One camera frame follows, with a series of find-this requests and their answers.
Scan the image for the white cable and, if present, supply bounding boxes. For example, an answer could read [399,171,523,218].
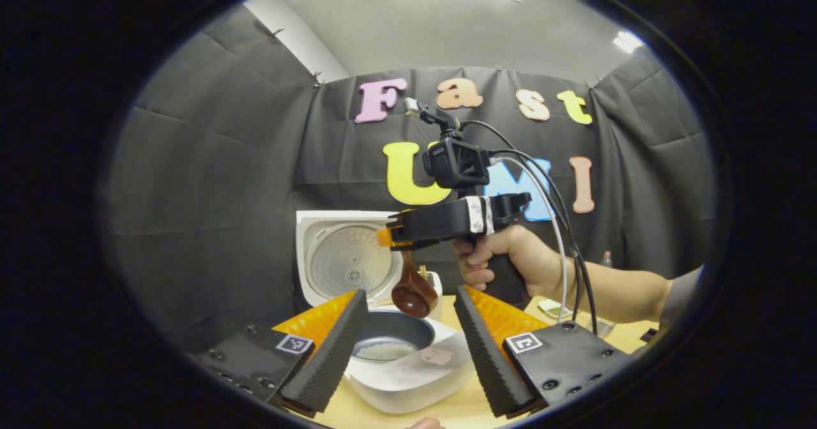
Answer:
[491,156,569,321]

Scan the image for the white divided bean dish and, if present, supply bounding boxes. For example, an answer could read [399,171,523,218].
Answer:
[537,298,572,319]

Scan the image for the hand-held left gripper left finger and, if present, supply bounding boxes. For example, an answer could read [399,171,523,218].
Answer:
[191,289,370,417]

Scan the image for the small ceiling light panel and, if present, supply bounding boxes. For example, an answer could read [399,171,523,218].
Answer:
[613,30,644,54]

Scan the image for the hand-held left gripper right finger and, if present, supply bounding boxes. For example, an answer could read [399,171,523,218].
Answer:
[453,285,636,418]

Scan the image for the white toaster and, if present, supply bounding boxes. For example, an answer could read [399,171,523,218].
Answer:
[418,271,443,321]

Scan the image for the dark wooden spoon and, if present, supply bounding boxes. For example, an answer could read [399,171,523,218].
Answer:
[391,250,439,319]

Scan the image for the white rice cooker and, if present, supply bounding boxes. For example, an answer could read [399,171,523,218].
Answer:
[295,210,476,415]

